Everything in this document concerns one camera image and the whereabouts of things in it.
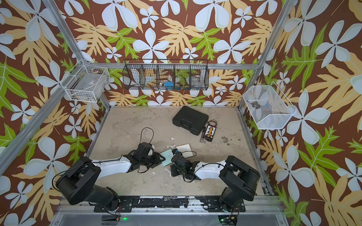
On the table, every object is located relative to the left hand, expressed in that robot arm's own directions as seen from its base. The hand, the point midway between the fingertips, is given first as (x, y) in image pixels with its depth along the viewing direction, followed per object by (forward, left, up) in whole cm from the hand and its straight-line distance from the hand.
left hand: (165, 158), depth 88 cm
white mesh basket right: (+18, -64, +26) cm, 71 cm away
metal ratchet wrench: (+15, -25, -2) cm, 29 cm away
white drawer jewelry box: (+6, -13, -1) cm, 14 cm away
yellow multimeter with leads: (+28, -34, -2) cm, 44 cm away
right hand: (-5, -3, -3) cm, 7 cm away
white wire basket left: (+35, +49, +31) cm, 67 cm away
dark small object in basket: (+26, -56, +23) cm, 66 cm away
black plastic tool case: (+30, -17, +2) cm, 35 cm away
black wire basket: (+50, +1, +28) cm, 57 cm away
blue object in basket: (+45, -1, +24) cm, 51 cm away
